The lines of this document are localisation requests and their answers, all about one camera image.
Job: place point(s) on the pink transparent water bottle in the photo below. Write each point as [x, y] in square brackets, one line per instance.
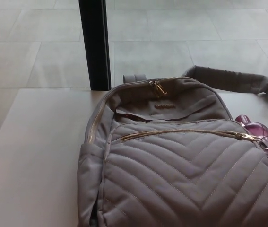
[255, 128]

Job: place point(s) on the grey quilted backpack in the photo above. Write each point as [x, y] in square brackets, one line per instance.
[171, 179]

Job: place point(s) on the black vertical window post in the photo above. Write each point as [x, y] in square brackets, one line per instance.
[96, 42]

